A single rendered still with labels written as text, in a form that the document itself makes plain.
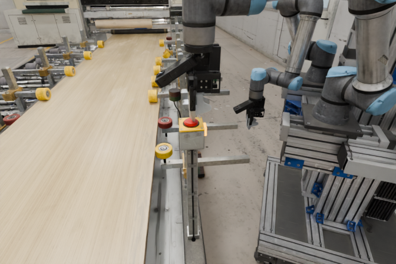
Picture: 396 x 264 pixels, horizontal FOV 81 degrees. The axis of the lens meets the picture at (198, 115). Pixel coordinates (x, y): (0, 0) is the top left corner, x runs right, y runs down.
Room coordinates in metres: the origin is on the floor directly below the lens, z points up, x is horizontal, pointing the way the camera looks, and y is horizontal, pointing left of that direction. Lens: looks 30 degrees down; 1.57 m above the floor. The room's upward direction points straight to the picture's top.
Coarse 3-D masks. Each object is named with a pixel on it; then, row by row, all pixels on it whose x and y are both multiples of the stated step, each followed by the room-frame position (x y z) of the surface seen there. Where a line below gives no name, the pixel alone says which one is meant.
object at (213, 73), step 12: (192, 48) 0.53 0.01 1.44; (204, 48) 0.53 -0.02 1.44; (216, 48) 0.55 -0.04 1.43; (204, 60) 0.55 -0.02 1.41; (216, 60) 0.55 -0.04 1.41; (192, 72) 0.53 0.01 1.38; (204, 72) 0.53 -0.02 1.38; (216, 72) 0.54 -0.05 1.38; (204, 84) 0.54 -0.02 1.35; (216, 84) 0.54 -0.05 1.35
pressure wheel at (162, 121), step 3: (162, 117) 1.12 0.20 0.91; (165, 117) 1.12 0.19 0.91; (168, 117) 1.12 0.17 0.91; (159, 120) 1.09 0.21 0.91; (162, 120) 1.09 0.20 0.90; (165, 120) 1.09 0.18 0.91; (168, 120) 1.09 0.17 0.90; (171, 120) 1.09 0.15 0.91; (159, 123) 1.06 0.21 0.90; (162, 123) 1.06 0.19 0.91; (165, 123) 1.06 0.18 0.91; (168, 123) 1.06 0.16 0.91; (171, 123) 1.08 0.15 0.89; (159, 126) 1.07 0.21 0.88; (162, 126) 1.05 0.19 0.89; (165, 126) 1.05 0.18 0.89; (168, 126) 1.06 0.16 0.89; (165, 135) 1.09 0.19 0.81
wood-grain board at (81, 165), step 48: (144, 48) 2.71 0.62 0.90; (96, 96) 1.41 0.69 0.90; (144, 96) 1.41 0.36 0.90; (0, 144) 0.88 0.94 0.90; (48, 144) 0.88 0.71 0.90; (96, 144) 0.88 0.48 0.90; (144, 144) 0.88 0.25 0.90; (0, 192) 0.59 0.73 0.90; (48, 192) 0.59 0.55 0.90; (96, 192) 0.59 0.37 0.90; (144, 192) 0.59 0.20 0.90; (0, 240) 0.41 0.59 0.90; (48, 240) 0.41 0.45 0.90; (96, 240) 0.41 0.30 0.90; (144, 240) 0.41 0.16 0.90
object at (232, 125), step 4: (208, 124) 1.12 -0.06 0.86; (212, 124) 1.12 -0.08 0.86; (216, 124) 1.12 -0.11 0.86; (220, 124) 1.12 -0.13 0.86; (224, 124) 1.12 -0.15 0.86; (228, 124) 1.12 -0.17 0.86; (232, 124) 1.12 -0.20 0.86; (236, 124) 1.12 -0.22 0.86; (168, 128) 1.08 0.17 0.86; (172, 128) 1.08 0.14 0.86; (176, 128) 1.08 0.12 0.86; (208, 128) 1.10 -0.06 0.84; (212, 128) 1.10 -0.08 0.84; (216, 128) 1.11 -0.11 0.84; (220, 128) 1.11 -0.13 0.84; (224, 128) 1.11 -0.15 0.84; (228, 128) 1.11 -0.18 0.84; (232, 128) 1.12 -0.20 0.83; (236, 128) 1.12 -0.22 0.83; (164, 132) 1.08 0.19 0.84; (168, 132) 1.08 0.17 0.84; (172, 132) 1.08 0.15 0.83
